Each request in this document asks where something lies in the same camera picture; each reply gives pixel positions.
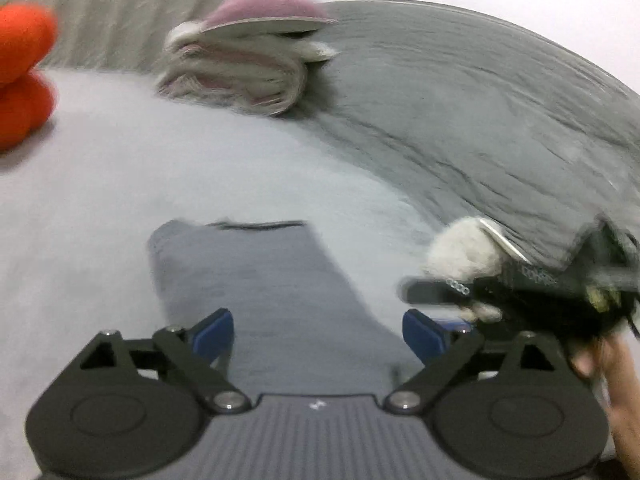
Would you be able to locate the white fuzzy cloth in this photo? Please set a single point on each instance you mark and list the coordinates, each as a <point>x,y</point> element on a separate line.
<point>465,250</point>

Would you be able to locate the person's right hand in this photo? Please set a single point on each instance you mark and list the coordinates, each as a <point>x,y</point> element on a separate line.
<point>590,357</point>

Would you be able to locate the person's right forearm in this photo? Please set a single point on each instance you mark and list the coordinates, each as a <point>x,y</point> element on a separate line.
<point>625,410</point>

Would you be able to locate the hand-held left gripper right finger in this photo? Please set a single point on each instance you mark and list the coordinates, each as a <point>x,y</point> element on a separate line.
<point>425,334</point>

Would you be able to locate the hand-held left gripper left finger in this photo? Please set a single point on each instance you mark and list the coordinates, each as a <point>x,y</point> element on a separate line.
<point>215,334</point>

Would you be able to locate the orange pumpkin plush pillow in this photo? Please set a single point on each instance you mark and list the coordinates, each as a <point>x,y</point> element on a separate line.
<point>20,75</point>

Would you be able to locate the folded beige pink quilt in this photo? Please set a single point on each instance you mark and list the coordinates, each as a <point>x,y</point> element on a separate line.
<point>240,60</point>

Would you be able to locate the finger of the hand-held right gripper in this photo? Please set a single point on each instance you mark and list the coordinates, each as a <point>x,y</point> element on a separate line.
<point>435,291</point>

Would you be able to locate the grey cat print sweater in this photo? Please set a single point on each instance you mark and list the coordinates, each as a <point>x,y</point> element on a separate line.
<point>280,300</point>

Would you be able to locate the star print sheer curtain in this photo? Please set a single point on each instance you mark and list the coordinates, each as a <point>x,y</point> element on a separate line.
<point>125,10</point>

